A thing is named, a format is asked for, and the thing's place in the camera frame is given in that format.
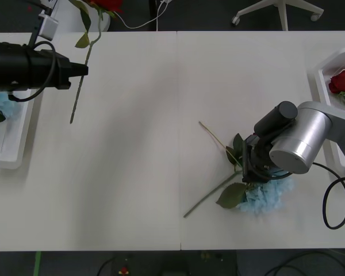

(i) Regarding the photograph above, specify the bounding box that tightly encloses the white round pedestal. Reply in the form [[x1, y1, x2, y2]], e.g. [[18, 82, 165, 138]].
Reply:
[[48, 0, 110, 32]]

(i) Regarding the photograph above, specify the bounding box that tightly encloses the pale grey left wrist camera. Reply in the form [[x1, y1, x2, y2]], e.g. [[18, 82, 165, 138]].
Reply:
[[37, 13, 60, 41]]

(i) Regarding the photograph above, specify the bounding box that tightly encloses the thin black right camera cable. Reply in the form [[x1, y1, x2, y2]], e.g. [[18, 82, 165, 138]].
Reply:
[[247, 166, 293, 182]]

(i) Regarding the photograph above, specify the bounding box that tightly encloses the small red rose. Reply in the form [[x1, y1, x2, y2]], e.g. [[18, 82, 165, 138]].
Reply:
[[328, 68, 345, 112]]

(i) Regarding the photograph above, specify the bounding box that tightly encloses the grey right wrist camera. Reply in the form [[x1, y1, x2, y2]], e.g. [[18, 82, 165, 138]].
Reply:
[[245, 133, 261, 149]]

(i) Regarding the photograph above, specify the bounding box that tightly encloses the white floor cable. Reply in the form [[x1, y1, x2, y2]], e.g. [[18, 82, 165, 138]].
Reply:
[[108, 0, 173, 29]]

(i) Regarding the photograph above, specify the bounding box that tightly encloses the pale blue artificial flower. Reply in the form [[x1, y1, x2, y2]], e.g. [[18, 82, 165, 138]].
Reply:
[[183, 121, 295, 215], [0, 91, 21, 125]]

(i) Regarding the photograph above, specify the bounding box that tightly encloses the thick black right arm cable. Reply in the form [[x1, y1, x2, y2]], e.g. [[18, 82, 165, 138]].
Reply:
[[312, 162, 345, 230]]

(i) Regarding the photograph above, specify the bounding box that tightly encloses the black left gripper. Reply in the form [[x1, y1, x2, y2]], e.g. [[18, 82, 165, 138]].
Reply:
[[28, 49, 89, 90]]

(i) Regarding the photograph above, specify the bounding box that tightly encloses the red rose with bent stem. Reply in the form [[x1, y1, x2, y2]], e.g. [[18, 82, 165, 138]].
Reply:
[[67, 0, 124, 125]]

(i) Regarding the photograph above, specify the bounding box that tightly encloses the black floor cable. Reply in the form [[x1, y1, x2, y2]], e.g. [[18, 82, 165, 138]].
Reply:
[[264, 249, 345, 276], [97, 254, 119, 276]]

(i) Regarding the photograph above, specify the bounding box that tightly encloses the black upright post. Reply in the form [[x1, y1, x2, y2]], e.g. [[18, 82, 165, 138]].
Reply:
[[148, 0, 159, 31]]

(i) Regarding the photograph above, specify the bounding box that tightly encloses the green floor strip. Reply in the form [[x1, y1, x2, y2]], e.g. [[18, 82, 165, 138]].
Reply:
[[33, 251, 43, 276]]

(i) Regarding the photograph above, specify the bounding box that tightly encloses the white office chair base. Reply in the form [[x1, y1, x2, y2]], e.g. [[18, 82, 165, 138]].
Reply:
[[231, 0, 325, 32]]

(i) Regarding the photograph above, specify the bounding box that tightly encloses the shallow white box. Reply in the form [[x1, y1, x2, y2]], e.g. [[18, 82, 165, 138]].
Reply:
[[0, 87, 44, 170], [306, 47, 345, 173]]

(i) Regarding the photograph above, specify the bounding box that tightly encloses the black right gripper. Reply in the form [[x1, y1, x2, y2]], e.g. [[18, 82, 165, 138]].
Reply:
[[241, 143, 277, 184]]

